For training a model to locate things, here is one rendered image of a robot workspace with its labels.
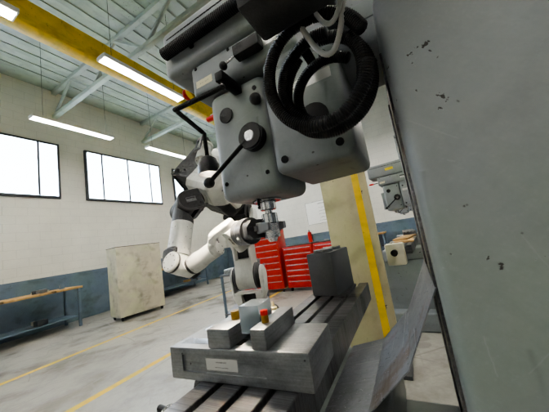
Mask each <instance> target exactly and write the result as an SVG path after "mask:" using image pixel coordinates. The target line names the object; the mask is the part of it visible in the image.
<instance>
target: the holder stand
mask: <svg viewBox="0 0 549 412"><path fill-rule="evenodd" d="M313 251H314V252H313V253H311V254H307V255H306V256H307V261H308V267H309V271H310V280H311V284H312V289H313V294H314V296H339V295H340V294H341V293H343V292H344V291H345V290H347V289H348V288H349V287H351V286H352V285H353V284H354V281H353V276H352V272H351V268H350V260H349V255H348V251H347V247H340V245H334V246H329V247H324V248H321V249H316V250H313Z"/></svg>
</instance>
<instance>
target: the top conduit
mask: <svg viewBox="0 0 549 412"><path fill-rule="evenodd" d="M236 13H239V9H238V7H237V2H236V0H228V1H226V2H224V3H222V5H220V6H219V7H218V8H216V9H215V10H213V11H212V12H210V14H208V15H207V16H205V17H204V18H202V19H201V20H199V21H198V22H197V23H195V24H194V25H192V27H190V28H188V29H187V30H186V31H185V32H183V33H182V34H180V35H179V36H178V37H176V38H174V39H173V40H172V41H171V42H169V43H168V44H167V45H165V46H164V47H162V48H161V49H160V50H159V54H160V56H161V57H162V58H163V59H164V60H166V61H169V60H170V59H171V58H173V57H174V56H176V55H178V54H179V53H180V52H182V51H184V50H185V49H186V48H187V47H189V48H190V49H192V48H193V47H194V43H195V42H197V41H198V40H199V39H201V38H202V37H203V36H205V35H207V34H208V33H210V31H212V30H214V29H215V28H216V27H218V26H219V25H222V23H224V22H225V21H226V20H228V19H230V18H231V17H233V16H234V15H236Z"/></svg>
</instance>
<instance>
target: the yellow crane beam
mask: <svg viewBox="0 0 549 412"><path fill-rule="evenodd" d="M4 1H5V2H8V3H10V4H11V5H13V6H15V7H17V8H19V9H20V14H19V15H18V16H17V17H16V18H15V20H14V21H13V22H12V21H10V20H8V19H6V18H4V17H2V16H0V23H1V24H3V25H6V26H8V27H10V28H12V29H14V30H16V31H18V32H20V33H22V34H25V35H27V36H29V37H31V38H33V39H35V40H37V41H39V42H41V43H43V44H46V45H48V46H49V47H52V48H54V49H56V50H57V51H59V52H62V53H64V54H66V55H68V56H71V57H73V58H74V59H76V60H79V61H81V62H83V63H85V64H87V65H90V66H91V67H93V68H95V69H98V70H99V71H101V72H104V73H106V74H108V75H110V76H112V77H114V78H116V79H118V80H120V81H123V82H125V83H127V84H129V85H131V86H133V87H135V88H137V89H139V90H141V91H143V92H146V93H148V94H150V95H151V96H154V97H156V98H158V99H159V100H162V101H165V102H167V103H168V104H170V105H173V106H177V105H180V104H182V103H184V102H186V101H187V100H186V99H183V100H182V101H179V102H177V101H174V100H173V99H171V98H169V97H167V96H164V95H163V94H161V93H159V92H156V91H155V90H153V89H151V88H149V87H147V86H145V85H143V84H141V83H138V82H137V81H135V80H133V79H131V78H129V77H127V76H125V75H123V74H120V73H119V72H117V71H115V70H113V69H111V68H109V67H107V66H105V65H102V64H101V63H99V62H97V60H96V58H97V57H98V56H99V55H100V54H102V53H103V52H105V53H107V54H109V55H111V54H112V57H114V58H116V59H118V60H120V61H122V62H123V63H125V64H127V65H129V66H131V67H132V68H134V69H137V70H138V71H140V72H141V73H143V74H146V75H147V76H149V77H151V78H153V79H155V80H156V81H158V82H160V83H162V84H164V85H165V86H167V87H169V88H171V89H172V90H173V87H174V91H176V92H179V93H180V94H181V95H182V91H183V90H184V89H182V88H180V87H178V86H177V85H175V84H173V83H171V82H169V81H167V80H166V79H165V78H162V77H161V76H159V75H157V74H156V73H154V72H152V71H150V70H149V69H146V68H145V67H144V66H142V65H140V64H138V63H136V62H135V61H133V60H131V59H129V58H128V57H126V56H124V55H123V54H121V53H119V52H117V51H115V50H114V49H112V48H111V51H110V47H108V46H106V45H105V44H104V43H101V42H100V41H98V40H96V39H94V38H93V37H91V36H90V35H88V34H85V33H84V32H83V31H81V30H79V29H77V28H75V27H73V26H72V25H70V24H68V23H67V22H65V21H63V20H62V19H60V18H58V17H56V16H54V15H52V14H51V13H50V12H48V11H45V10H44V9H42V8H41V7H39V6H37V5H35V4H34V3H32V2H30V1H29V0H4ZM183 110H184V111H185V112H187V113H189V114H192V115H193V116H195V117H197V118H199V119H202V120H204V121H206V122H207V120H206V118H207V117H209V116H210V114H213V112H212V107H210V106H208V105H206V104H204V103H202V102H201V101H199V102H197V103H195V104H193V105H190V106H189V107H186V108H184V109H183Z"/></svg>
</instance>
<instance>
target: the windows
mask: <svg viewBox="0 0 549 412"><path fill-rule="evenodd" d="M83 160H84V173H85V187H86V200H88V201H103V202H118V203H133V204H163V196H162V187H161V179H160V171H159V166H158V165H154V164H150V163H143V162H139V161H135V160H130V159H124V158H119V157H115V156H112V155H107V154H100V153H96V152H92V151H88V150H84V151H83ZM172 183H173V190H174V198H175V201H176V197H177V196H178V194H179V193H180V192H182V191H183V189H182V187H181V186H180V185H179V184H178V182H177V181H176V180H175V178H174V177H172ZM0 196H15V197H30V198H44V199H61V184H60V152H59V145H57V144H54V143H50V142H45V141H39V140H34V139H30V138H27V137H19V136H15V135H11V134H7V133H3V132H0Z"/></svg>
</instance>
